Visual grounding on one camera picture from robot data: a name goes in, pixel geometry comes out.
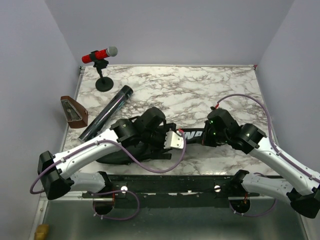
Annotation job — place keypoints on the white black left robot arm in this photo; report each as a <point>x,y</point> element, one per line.
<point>59,173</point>

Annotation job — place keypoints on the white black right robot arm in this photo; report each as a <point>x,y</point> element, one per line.
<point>299,186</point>

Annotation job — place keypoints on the black table edge rail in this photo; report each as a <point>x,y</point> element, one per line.
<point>170,191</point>

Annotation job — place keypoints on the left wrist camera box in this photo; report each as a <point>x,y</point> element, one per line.
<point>173,140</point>

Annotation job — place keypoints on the brass floor fitting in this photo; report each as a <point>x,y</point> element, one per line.
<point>41,232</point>

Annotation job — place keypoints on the black racket bag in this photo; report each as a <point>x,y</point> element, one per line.
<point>140,155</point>

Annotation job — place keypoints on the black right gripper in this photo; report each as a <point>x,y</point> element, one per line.
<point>206,140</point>

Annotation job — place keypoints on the brown wooden metronome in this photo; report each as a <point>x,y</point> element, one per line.
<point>76,114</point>

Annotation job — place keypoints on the red microphone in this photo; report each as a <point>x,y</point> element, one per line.
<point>98,55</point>

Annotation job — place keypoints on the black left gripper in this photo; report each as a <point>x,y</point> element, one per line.
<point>163,129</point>

